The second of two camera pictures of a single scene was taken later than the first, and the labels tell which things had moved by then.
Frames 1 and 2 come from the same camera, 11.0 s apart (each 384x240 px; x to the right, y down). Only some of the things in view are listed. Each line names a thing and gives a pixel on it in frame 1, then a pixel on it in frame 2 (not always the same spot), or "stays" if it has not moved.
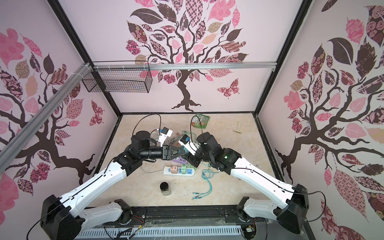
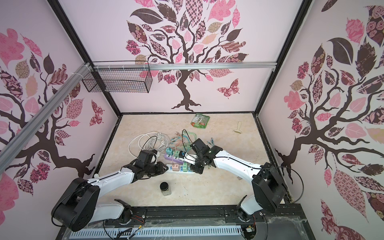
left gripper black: (167, 152) to (161, 170)
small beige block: (238, 128) stays
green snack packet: (200, 120) stays
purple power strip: (180, 160) stays
